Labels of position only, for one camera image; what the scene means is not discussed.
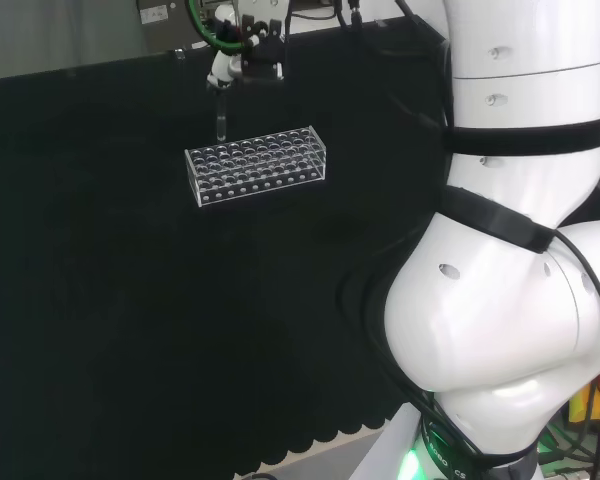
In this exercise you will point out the clear cloth clip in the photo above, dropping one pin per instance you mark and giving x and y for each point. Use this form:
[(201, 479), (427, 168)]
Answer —
[(179, 54)]

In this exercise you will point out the clear plastic test tube rack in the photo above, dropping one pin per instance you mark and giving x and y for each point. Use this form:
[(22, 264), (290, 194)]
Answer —
[(260, 165)]

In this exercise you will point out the black bench cloth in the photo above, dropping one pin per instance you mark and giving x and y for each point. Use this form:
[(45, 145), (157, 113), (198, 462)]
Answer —
[(105, 275)]

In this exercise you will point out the grey metal equipment box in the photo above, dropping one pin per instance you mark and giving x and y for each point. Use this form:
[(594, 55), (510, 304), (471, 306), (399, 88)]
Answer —
[(160, 35)]

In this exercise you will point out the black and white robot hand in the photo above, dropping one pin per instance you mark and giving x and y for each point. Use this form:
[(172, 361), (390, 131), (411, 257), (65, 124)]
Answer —
[(262, 55)]

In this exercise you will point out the yellow stop button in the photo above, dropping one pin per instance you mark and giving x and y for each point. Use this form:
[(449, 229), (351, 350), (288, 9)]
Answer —
[(581, 407)]

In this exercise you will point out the clear glass test tube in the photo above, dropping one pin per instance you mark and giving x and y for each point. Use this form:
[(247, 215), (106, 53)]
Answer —
[(221, 120)]

